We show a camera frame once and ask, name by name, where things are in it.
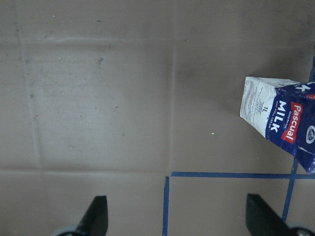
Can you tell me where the blue white milk carton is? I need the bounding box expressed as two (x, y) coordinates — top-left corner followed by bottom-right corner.
(240, 77), (315, 174)

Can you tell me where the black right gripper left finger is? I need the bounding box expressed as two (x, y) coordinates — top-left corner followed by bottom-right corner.
(73, 195), (108, 236)

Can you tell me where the brown paper table mat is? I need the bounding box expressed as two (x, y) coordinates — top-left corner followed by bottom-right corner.
(0, 0), (315, 236)

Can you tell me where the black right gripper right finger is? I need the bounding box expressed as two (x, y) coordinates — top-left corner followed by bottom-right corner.
(246, 193), (315, 236)

